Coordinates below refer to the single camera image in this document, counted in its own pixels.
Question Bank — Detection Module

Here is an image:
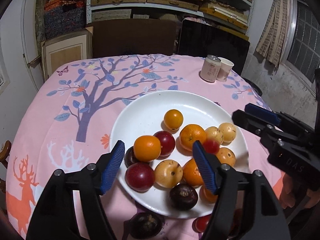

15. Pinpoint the red cherry tomato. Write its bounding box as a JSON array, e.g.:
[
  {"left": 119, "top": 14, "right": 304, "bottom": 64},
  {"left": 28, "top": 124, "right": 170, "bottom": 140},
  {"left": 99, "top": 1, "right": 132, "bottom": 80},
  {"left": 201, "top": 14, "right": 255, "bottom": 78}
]
[
  {"left": 194, "top": 215, "right": 211, "bottom": 233},
  {"left": 202, "top": 139, "right": 220, "bottom": 155}
]

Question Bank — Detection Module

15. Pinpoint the dark purple mangosteen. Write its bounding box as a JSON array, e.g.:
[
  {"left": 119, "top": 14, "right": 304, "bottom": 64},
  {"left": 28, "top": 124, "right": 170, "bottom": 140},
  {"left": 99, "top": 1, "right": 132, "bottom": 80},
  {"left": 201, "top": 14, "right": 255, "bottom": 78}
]
[{"left": 169, "top": 184, "right": 199, "bottom": 211}]

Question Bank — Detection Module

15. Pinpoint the small orange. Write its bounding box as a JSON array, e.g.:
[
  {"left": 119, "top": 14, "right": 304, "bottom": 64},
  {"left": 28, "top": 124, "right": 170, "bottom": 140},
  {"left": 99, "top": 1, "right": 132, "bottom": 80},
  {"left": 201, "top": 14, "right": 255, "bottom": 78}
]
[{"left": 163, "top": 109, "right": 183, "bottom": 131}]

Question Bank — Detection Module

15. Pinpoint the person's right hand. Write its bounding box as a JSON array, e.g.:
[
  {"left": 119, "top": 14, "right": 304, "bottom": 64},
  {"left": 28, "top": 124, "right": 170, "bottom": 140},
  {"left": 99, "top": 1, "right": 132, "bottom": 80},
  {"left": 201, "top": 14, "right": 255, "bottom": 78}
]
[{"left": 279, "top": 174, "right": 320, "bottom": 209}]

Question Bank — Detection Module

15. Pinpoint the pale yellow fruit front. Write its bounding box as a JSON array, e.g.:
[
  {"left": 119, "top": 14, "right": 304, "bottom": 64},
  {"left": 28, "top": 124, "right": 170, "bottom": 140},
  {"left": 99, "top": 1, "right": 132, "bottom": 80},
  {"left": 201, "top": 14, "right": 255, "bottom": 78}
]
[{"left": 216, "top": 147, "right": 236, "bottom": 167}]

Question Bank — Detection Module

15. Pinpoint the pale yellow fruit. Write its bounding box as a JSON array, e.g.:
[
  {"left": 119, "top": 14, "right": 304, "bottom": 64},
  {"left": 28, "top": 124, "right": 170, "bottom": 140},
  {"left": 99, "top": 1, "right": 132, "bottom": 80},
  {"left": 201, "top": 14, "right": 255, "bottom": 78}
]
[
  {"left": 216, "top": 147, "right": 236, "bottom": 167},
  {"left": 155, "top": 159, "right": 183, "bottom": 189},
  {"left": 219, "top": 122, "right": 236, "bottom": 144}
]

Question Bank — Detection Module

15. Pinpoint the pale yellow fruit right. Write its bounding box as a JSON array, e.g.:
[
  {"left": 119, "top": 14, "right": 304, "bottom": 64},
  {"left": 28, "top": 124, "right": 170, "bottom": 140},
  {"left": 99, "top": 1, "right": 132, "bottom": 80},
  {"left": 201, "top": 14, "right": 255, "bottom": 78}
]
[{"left": 219, "top": 122, "right": 236, "bottom": 144}]

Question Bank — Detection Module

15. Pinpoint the orange mandarin front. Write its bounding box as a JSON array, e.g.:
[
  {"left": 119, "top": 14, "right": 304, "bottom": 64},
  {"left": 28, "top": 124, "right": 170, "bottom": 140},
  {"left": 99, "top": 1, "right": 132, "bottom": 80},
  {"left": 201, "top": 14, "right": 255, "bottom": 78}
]
[{"left": 183, "top": 158, "right": 204, "bottom": 186}]

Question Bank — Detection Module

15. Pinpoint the orange mandarin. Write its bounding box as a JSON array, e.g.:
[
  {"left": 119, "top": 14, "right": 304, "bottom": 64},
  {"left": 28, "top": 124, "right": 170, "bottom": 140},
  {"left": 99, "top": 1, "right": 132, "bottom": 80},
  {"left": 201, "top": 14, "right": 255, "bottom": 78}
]
[
  {"left": 178, "top": 124, "right": 207, "bottom": 151},
  {"left": 183, "top": 158, "right": 204, "bottom": 186}
]

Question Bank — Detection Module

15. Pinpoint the dark mangosteen on plate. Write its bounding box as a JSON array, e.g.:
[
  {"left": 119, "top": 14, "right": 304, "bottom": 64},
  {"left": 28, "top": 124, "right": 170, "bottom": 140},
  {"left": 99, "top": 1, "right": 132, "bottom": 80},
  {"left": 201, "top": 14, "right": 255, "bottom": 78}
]
[{"left": 124, "top": 146, "right": 139, "bottom": 168}]

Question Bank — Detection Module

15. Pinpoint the orange mandarin back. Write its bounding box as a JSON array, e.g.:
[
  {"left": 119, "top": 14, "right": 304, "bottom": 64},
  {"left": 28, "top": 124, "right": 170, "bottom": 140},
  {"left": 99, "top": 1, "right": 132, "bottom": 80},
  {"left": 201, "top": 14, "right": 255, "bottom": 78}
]
[{"left": 178, "top": 124, "right": 207, "bottom": 151}]

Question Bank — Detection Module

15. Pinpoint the paper cup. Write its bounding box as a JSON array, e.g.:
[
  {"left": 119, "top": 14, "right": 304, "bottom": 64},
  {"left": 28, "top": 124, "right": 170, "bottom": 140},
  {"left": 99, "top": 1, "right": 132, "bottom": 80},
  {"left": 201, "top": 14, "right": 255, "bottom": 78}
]
[{"left": 216, "top": 57, "right": 234, "bottom": 82}]

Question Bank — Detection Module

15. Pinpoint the dark mangosteen on table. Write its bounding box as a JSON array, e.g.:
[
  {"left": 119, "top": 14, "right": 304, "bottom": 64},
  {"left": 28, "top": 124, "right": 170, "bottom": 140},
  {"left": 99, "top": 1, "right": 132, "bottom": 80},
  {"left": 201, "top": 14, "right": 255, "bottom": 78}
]
[{"left": 129, "top": 212, "right": 163, "bottom": 239}]

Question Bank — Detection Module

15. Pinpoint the red plum on plate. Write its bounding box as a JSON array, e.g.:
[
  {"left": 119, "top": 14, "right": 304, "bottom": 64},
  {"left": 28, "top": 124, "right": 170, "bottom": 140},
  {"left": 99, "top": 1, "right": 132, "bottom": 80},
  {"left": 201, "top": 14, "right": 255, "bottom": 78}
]
[{"left": 154, "top": 131, "right": 176, "bottom": 157}]

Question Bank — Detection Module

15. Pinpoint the hanging patterned cloth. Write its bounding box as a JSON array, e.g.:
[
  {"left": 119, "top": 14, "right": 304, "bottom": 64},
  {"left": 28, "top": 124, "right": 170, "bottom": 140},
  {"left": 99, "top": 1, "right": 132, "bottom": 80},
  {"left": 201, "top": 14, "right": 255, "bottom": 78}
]
[{"left": 255, "top": 0, "right": 291, "bottom": 68}]

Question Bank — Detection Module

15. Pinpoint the window with grille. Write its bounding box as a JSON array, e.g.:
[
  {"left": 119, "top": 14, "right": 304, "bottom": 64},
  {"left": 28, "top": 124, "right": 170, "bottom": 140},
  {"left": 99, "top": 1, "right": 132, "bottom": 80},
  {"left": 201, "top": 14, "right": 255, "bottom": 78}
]
[{"left": 282, "top": 0, "right": 319, "bottom": 89}]

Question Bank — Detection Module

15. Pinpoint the white oval plate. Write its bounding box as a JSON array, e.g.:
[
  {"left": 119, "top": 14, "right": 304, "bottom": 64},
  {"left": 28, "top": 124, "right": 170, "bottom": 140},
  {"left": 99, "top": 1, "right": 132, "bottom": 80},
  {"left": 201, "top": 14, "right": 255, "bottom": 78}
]
[{"left": 109, "top": 90, "right": 250, "bottom": 219}]

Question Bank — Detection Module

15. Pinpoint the wooden chair left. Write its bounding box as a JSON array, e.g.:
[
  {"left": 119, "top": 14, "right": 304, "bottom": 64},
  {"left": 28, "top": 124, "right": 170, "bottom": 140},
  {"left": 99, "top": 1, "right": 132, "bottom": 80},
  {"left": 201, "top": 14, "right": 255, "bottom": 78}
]
[{"left": 0, "top": 140, "right": 12, "bottom": 193}]

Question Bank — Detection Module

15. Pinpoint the black chair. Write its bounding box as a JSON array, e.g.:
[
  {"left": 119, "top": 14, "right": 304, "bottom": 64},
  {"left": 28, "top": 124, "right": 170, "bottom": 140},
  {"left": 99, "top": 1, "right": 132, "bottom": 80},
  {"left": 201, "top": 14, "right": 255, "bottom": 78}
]
[{"left": 177, "top": 20, "right": 250, "bottom": 75}]

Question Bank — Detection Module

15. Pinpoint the framed board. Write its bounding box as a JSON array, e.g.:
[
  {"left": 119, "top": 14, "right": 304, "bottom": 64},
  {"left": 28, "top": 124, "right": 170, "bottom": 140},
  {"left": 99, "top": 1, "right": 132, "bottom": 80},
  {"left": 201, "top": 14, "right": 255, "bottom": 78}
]
[{"left": 41, "top": 27, "right": 93, "bottom": 81}]

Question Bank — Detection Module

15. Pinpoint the dark wooden chair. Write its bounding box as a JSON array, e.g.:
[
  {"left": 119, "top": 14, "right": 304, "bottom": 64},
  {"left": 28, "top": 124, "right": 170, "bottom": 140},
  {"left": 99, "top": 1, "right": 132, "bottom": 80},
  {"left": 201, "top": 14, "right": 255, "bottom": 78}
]
[{"left": 87, "top": 19, "right": 176, "bottom": 58}]

